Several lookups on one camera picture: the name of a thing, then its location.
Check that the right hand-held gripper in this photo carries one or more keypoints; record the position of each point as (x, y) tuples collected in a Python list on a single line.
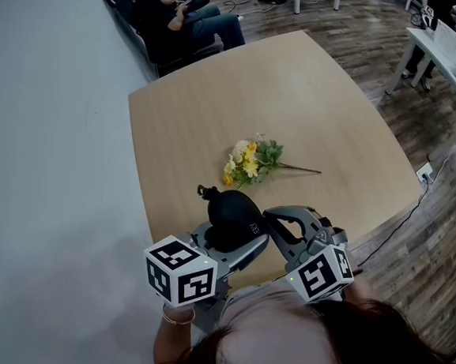
[(323, 272)]

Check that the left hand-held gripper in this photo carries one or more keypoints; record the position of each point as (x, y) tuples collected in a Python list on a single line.
[(180, 272)]

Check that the black zippered pouch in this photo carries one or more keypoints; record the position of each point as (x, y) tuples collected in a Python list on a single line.
[(231, 216)]

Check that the person's left forearm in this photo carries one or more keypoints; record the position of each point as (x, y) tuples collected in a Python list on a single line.
[(171, 344)]

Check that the person's right forearm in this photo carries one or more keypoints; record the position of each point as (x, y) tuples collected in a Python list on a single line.
[(358, 290)]

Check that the grey table leg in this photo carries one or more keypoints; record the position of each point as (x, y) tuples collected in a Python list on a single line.
[(208, 315)]

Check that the yellow artificial flower bouquet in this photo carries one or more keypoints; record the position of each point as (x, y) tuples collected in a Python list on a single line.
[(254, 159)]

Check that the person's pink shirt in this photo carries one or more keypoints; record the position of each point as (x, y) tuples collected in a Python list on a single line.
[(273, 332)]

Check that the white power strip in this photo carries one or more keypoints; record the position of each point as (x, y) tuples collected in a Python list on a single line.
[(424, 172)]

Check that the long white table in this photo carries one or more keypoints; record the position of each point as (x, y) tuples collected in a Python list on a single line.
[(439, 55)]

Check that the black chair row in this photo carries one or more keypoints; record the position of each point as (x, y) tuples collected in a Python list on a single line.
[(131, 31)]

